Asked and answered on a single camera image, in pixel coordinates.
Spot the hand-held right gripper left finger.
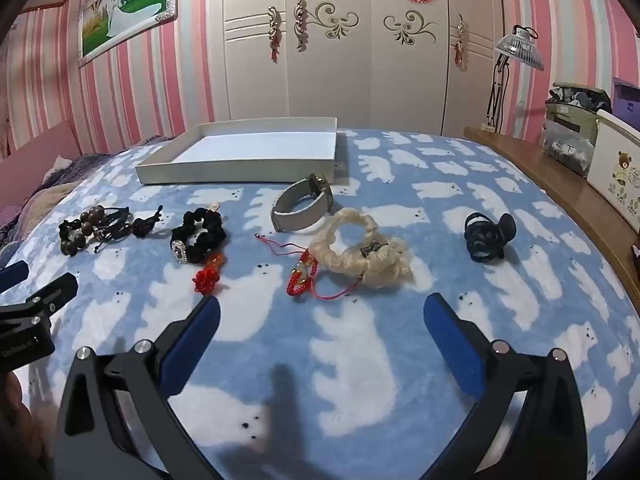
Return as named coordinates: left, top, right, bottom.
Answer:
left=52, top=295, right=223, bottom=480

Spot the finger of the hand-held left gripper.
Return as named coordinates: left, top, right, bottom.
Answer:
left=0, top=260, right=30, bottom=293
left=0, top=272, right=80, bottom=332

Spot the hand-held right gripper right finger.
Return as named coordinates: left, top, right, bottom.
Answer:
left=422, top=292, right=589, bottom=480

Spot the wooden bead bracelet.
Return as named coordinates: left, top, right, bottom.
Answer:
left=58, top=205, right=108, bottom=257

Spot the black leather braided bracelet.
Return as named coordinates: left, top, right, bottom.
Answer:
left=92, top=205, right=137, bottom=253

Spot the black scrunchie with charm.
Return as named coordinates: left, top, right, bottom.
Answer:
left=170, top=207, right=227, bottom=266

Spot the black hair claw clip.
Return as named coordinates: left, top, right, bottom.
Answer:
left=462, top=212, right=517, bottom=263

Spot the red string bracelet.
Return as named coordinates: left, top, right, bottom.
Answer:
left=256, top=233, right=366, bottom=299

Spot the cream hair scrunchie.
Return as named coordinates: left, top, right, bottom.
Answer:
left=308, top=208, right=415, bottom=289

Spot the grey band wristwatch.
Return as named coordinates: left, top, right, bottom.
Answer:
left=270, top=173, right=335, bottom=234

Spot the white shallow tray box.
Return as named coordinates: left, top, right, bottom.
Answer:
left=135, top=116, right=348, bottom=186

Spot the person's left hand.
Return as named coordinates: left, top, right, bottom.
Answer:
left=0, top=372, right=37, bottom=466

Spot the red beaded ornament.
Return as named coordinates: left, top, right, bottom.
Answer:
left=192, top=252, right=229, bottom=304

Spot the beige quilt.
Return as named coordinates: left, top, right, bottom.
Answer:
left=0, top=180, right=81, bottom=246

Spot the blue bear print blanket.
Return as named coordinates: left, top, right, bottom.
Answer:
left=0, top=127, right=640, bottom=480

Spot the pink headboard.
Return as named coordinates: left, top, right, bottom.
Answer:
left=0, top=120, right=85, bottom=162

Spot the purple patterned quilt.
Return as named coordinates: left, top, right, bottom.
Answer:
left=42, top=134, right=173, bottom=186

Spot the wooden side table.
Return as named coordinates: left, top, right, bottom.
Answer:
left=464, top=125, right=640, bottom=306

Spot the bear print storage box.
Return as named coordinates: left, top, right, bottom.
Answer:
left=586, top=109, right=640, bottom=236

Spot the green storage bag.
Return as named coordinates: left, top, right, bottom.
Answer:
left=544, top=82, right=614, bottom=133

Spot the white ornate wardrobe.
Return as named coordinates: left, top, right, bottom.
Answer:
left=222, top=0, right=503, bottom=137

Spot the framed wedding picture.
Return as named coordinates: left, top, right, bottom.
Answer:
left=77, top=0, right=181, bottom=69

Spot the silver desk lamp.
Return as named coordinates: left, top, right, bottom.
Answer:
left=482, top=25, right=546, bottom=133

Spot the purple box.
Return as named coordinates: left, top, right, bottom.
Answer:
left=611, top=76, right=640, bottom=116

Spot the black knotted cord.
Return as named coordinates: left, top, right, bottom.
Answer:
left=131, top=204, right=166, bottom=239

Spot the wardrobe handle with red tassel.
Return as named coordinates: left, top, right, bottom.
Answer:
left=267, top=6, right=284, bottom=64
left=452, top=14, right=469, bottom=72

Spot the ornate wardrobe handle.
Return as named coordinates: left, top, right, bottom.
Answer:
left=294, top=0, right=309, bottom=53

